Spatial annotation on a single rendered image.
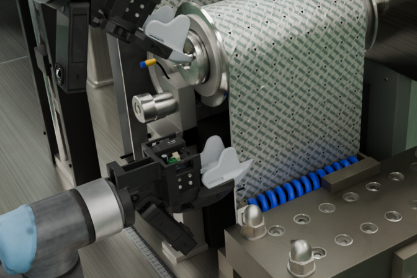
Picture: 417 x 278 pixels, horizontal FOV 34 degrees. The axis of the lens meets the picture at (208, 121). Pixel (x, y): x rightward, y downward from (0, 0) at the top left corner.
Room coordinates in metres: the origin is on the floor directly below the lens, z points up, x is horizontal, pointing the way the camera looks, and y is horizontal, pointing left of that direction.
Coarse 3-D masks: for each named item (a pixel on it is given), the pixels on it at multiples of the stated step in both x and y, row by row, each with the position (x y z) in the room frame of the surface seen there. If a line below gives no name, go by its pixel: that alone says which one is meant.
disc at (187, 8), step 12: (180, 12) 0.90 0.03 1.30; (192, 12) 0.87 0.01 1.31; (204, 12) 0.84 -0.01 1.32; (204, 24) 0.84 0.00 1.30; (216, 36) 0.82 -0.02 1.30; (216, 48) 0.82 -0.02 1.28; (228, 72) 0.80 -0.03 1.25; (228, 84) 0.80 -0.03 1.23; (204, 96) 0.85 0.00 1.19; (216, 96) 0.82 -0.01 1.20
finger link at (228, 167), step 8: (224, 152) 0.78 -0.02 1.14; (232, 152) 0.79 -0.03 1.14; (224, 160) 0.78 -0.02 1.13; (232, 160) 0.79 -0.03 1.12; (248, 160) 0.82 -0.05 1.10; (216, 168) 0.78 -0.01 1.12; (224, 168) 0.78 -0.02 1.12; (232, 168) 0.79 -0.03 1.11; (240, 168) 0.79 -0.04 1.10; (248, 168) 0.80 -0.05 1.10; (208, 176) 0.77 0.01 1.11; (216, 176) 0.77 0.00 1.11; (224, 176) 0.78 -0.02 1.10; (232, 176) 0.78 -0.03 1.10; (240, 176) 0.79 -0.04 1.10; (208, 184) 0.77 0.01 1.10; (216, 184) 0.77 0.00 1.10
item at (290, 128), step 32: (352, 64) 0.91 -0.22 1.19; (256, 96) 0.83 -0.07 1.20; (288, 96) 0.86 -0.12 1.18; (320, 96) 0.88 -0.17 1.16; (352, 96) 0.91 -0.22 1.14; (256, 128) 0.83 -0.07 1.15; (288, 128) 0.86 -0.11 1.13; (320, 128) 0.89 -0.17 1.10; (352, 128) 0.92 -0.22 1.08; (256, 160) 0.83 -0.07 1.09; (288, 160) 0.86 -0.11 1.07; (320, 160) 0.89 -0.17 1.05; (256, 192) 0.83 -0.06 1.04
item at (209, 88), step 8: (192, 16) 0.86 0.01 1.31; (192, 24) 0.86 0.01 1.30; (200, 24) 0.84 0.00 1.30; (200, 32) 0.84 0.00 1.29; (208, 32) 0.83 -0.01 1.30; (208, 40) 0.82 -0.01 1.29; (208, 48) 0.83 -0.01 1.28; (208, 56) 0.83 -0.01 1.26; (216, 56) 0.81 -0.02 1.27; (216, 64) 0.81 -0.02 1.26; (216, 72) 0.81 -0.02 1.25; (208, 80) 0.83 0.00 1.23; (216, 80) 0.81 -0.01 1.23; (200, 88) 0.85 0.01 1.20; (208, 88) 0.83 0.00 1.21; (216, 88) 0.82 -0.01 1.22
